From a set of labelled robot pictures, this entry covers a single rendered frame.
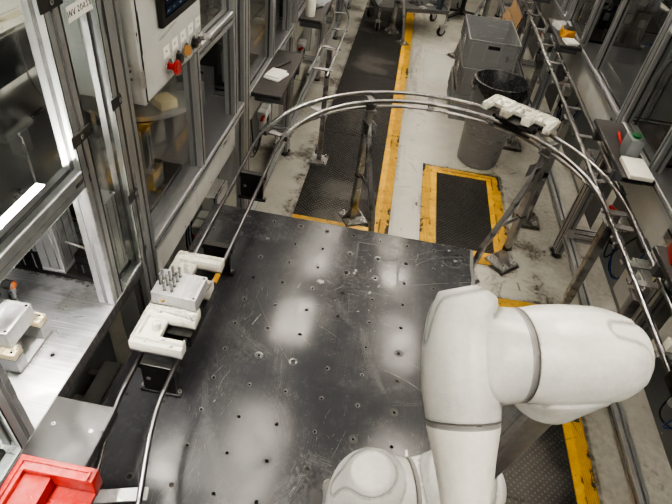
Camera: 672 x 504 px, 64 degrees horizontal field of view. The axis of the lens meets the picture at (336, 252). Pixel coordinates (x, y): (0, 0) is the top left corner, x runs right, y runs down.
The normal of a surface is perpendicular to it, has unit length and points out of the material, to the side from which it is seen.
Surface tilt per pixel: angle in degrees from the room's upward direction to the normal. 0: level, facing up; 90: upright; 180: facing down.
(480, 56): 91
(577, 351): 34
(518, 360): 43
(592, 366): 49
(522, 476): 0
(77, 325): 0
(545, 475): 0
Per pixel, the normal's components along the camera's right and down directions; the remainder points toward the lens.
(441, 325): -0.67, -0.32
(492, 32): -0.12, 0.64
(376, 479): 0.00, -0.75
